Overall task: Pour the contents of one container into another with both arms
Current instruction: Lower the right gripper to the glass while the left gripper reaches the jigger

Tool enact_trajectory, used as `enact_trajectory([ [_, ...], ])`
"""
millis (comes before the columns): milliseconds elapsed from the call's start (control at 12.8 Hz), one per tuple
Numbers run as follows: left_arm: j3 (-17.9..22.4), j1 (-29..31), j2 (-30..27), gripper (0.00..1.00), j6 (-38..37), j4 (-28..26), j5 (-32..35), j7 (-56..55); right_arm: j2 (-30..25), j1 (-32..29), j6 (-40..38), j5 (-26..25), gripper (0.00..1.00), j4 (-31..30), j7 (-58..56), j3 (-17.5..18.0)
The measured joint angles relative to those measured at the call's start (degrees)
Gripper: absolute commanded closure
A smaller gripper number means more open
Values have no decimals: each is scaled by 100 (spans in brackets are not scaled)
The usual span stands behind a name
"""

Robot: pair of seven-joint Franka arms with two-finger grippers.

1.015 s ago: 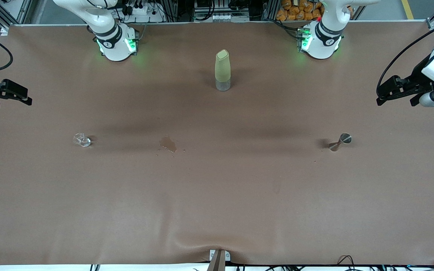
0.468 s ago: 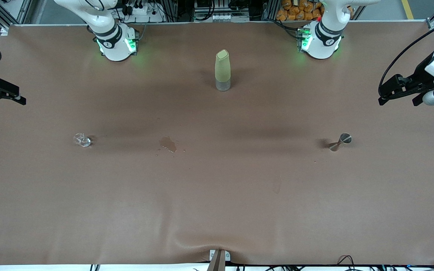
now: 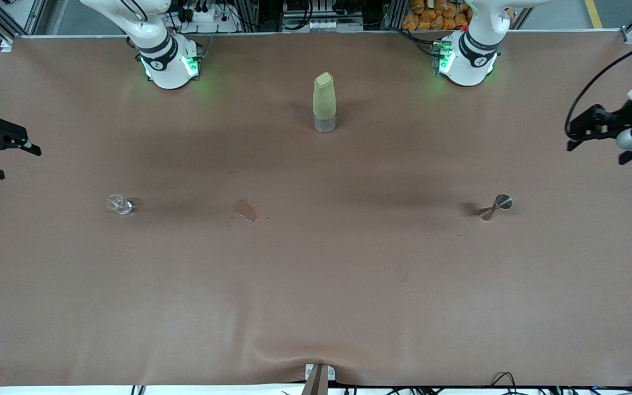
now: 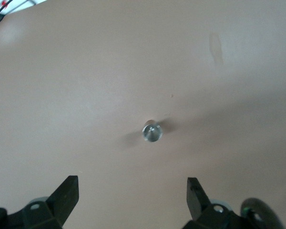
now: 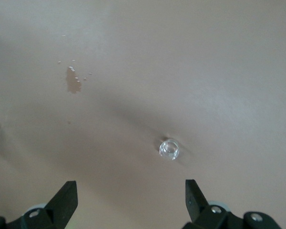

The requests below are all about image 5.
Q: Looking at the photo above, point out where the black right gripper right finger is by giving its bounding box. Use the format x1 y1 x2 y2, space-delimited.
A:
182 179 283 229

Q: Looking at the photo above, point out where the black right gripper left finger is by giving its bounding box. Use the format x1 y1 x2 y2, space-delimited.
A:
0 180 78 229

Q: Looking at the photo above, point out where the clear glass beaker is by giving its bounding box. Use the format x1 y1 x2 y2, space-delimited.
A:
159 139 180 161

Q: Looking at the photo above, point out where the spilled liquid stain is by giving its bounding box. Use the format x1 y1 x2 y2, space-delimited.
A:
66 66 82 94

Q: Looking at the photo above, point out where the brown table mat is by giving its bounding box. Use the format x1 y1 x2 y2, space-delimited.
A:
0 0 286 229

